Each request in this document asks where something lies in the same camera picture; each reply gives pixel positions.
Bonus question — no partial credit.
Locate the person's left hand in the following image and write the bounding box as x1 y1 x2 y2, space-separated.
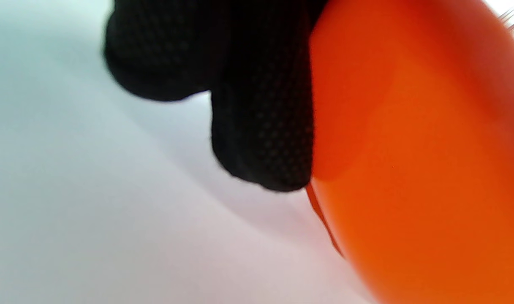
104 0 329 193

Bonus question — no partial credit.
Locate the orange plastic bowl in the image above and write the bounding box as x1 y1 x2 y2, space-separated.
305 0 514 304

